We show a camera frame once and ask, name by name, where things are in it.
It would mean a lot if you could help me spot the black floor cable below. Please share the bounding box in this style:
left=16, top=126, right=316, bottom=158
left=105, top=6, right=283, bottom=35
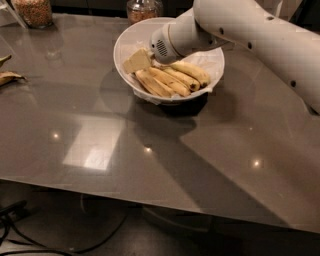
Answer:
left=0, top=199, right=131, bottom=256

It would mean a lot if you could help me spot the left glass grain jar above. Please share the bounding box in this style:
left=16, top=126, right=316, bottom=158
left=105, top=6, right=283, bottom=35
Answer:
left=12, top=0, right=53, bottom=28

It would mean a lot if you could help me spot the middle glass grain jar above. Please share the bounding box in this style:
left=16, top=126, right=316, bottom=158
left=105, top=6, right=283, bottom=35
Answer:
left=126, top=0, right=163, bottom=25

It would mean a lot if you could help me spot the banana peel on table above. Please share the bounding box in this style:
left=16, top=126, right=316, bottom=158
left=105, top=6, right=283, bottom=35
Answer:
left=0, top=55, right=25, bottom=86

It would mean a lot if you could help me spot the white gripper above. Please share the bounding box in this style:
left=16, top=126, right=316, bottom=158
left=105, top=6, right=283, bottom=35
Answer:
left=123, top=24, right=181, bottom=74

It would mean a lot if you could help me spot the yellow banana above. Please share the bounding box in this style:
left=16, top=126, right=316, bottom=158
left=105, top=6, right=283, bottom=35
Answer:
left=135, top=69, right=173, bottom=98
left=148, top=67, right=190, bottom=97
left=162, top=67, right=200, bottom=92
left=168, top=61, right=211, bottom=88

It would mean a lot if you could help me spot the glass grain jar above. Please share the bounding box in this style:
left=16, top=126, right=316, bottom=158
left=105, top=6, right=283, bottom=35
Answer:
left=12, top=0, right=53, bottom=28
left=126, top=0, right=163, bottom=25

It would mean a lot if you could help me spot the white bowl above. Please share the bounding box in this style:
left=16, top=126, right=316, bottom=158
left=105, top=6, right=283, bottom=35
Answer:
left=112, top=17, right=226, bottom=106

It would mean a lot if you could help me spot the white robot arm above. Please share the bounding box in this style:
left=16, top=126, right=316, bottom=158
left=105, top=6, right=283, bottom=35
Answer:
left=123, top=0, right=320, bottom=111

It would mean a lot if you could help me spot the white stand top left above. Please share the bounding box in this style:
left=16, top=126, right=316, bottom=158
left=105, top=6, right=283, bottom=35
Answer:
left=0, top=0, right=28, bottom=29

